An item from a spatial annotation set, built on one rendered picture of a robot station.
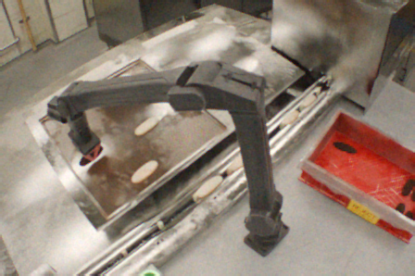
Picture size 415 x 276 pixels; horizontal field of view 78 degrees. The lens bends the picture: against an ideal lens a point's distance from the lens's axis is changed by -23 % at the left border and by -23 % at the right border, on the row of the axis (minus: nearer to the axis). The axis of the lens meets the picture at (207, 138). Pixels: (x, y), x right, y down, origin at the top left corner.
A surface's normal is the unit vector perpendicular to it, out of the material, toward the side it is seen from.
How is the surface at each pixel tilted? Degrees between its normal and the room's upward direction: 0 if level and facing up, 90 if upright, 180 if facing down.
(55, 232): 0
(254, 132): 92
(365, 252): 0
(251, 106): 90
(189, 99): 90
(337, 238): 0
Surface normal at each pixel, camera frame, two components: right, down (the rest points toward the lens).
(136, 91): -0.36, 0.65
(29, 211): -0.04, -0.70
